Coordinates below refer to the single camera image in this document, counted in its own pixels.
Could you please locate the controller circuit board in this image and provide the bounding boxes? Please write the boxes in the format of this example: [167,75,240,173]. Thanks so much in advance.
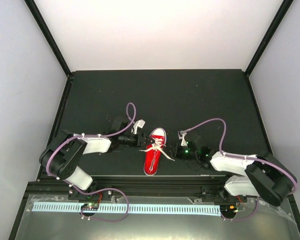
[222,205,245,213]
[80,203,99,211]

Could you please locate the black aluminium frame post right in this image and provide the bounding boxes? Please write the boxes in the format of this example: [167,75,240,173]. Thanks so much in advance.
[245,0,294,77]

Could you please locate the white shoelace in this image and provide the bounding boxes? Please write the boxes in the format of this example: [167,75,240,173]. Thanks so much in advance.
[140,136,175,161]

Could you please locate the black frame rail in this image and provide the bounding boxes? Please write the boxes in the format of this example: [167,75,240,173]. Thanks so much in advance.
[8,74,74,240]
[243,72,300,240]

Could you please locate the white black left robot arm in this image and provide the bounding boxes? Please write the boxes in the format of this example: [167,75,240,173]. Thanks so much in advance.
[39,117,155,200]

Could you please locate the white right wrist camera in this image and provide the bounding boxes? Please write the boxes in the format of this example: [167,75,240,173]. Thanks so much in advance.
[178,130,188,147]

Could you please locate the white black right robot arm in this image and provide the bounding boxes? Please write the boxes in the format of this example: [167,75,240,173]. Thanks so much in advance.
[143,129,297,206]

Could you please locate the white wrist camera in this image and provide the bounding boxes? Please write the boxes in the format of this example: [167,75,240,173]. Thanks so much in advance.
[178,130,188,147]
[131,119,146,135]

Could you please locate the black frame rail left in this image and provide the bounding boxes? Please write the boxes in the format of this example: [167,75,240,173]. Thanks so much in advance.
[8,74,74,240]

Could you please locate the black aluminium frame post left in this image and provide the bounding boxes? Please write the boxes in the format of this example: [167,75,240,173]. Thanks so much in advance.
[24,0,72,77]

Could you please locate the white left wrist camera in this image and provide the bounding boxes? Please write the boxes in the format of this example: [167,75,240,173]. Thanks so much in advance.
[131,119,146,135]

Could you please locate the left controller circuit board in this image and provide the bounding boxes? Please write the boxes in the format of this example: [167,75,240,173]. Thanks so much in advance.
[80,203,99,211]

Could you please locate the right controller circuit board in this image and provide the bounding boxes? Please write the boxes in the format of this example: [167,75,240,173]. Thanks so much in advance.
[222,205,245,213]

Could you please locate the white slotted cable duct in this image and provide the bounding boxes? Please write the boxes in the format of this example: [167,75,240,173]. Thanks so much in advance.
[32,202,221,217]

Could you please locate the black front mounting rail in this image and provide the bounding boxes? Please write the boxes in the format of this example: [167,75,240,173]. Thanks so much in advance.
[27,174,251,203]

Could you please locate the black aluminium frame post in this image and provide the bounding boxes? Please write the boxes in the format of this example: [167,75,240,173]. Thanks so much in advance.
[24,0,72,77]
[245,0,294,77]

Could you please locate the red canvas sneaker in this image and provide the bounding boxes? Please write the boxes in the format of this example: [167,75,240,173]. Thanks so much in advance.
[143,127,167,176]

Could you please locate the black frame rail right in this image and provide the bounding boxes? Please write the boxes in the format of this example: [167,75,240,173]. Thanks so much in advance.
[243,72,300,240]

